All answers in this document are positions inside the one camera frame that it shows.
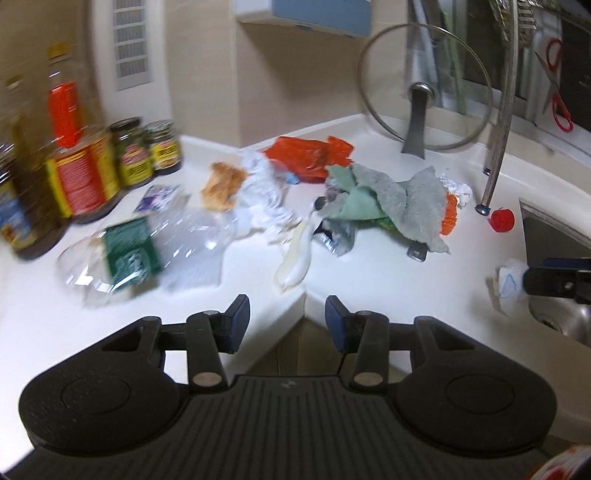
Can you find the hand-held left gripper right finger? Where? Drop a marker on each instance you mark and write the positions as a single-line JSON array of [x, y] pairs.
[[334, 323]]

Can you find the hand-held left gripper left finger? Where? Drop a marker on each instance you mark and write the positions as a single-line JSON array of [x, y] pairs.
[[238, 318]]

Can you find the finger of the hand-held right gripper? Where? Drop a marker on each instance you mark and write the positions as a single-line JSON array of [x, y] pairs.
[[568, 264], [554, 284]]

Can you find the white tissue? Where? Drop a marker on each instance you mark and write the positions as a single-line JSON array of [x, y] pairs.
[[508, 281]]

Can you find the cream plastic wrapper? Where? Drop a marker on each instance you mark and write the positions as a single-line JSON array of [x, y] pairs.
[[295, 263]]

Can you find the silver foil packet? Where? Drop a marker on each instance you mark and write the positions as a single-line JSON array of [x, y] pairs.
[[339, 237]]

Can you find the green foil snack packet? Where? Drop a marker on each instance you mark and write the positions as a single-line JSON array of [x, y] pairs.
[[388, 224]]

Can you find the orange mesh net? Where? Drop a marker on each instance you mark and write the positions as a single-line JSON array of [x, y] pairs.
[[449, 217]]

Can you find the clear plastic bottle green label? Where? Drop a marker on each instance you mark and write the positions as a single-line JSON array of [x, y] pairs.
[[129, 249]]

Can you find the white paper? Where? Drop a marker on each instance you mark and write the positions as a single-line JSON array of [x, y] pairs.
[[459, 191]]

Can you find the white plastic bag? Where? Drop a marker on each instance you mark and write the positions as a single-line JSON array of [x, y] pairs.
[[263, 189]]

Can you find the brown plastic bag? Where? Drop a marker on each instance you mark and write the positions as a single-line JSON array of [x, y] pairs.
[[224, 184]]

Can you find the light blue packet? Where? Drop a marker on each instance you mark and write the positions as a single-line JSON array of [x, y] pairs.
[[293, 179]]

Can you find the orange plastic bag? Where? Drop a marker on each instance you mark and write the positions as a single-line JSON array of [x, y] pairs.
[[300, 157]]

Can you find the steel sink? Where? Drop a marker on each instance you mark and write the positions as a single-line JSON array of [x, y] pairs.
[[554, 235]]

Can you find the red bottle cap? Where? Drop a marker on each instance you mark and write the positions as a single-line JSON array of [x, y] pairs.
[[502, 219]]

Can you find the grey green cloth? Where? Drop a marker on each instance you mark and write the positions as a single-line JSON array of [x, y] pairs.
[[392, 198]]

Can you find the red scissors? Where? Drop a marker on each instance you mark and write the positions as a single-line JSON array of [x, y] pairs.
[[561, 113]]

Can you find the steel faucet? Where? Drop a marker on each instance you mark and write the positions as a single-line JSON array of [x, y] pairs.
[[501, 115]]

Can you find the small jar yellow label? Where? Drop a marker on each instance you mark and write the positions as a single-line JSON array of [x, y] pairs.
[[164, 152]]

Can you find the red white printed cloth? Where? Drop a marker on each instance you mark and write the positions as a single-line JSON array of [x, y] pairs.
[[563, 466]]

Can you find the small sauce jar left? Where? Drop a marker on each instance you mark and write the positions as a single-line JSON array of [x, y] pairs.
[[134, 161]]

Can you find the glass pot lid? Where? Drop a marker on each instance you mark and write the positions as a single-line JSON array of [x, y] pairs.
[[415, 120]]

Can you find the dark glass bottle blue label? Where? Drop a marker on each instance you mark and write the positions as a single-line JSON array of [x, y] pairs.
[[27, 207]]

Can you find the grey metal board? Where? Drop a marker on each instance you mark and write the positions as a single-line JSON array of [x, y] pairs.
[[422, 46]]

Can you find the oil bottle red label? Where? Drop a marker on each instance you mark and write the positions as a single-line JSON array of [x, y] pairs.
[[64, 110]]

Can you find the blue white range hood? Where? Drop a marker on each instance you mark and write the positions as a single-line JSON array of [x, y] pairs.
[[318, 11]]

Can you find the white wall vent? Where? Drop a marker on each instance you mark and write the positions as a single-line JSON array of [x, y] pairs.
[[131, 55]]

